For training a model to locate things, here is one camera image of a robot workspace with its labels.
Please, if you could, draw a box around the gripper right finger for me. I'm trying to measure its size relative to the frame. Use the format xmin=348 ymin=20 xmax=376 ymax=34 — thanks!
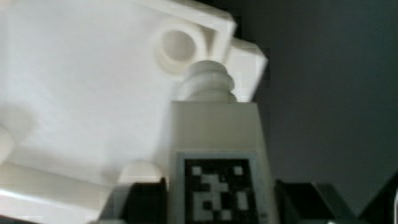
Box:
xmin=275 ymin=171 xmax=398 ymax=224

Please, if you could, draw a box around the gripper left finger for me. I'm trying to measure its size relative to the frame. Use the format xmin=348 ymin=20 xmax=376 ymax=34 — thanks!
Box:
xmin=87 ymin=161 xmax=170 ymax=224

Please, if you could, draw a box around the white leg with screw tip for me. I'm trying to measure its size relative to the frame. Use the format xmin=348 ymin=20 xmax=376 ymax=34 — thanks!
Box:
xmin=167 ymin=61 xmax=279 ymax=224

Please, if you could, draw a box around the white square table top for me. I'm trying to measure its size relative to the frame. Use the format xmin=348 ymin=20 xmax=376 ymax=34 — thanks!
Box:
xmin=0 ymin=0 xmax=266 ymax=224

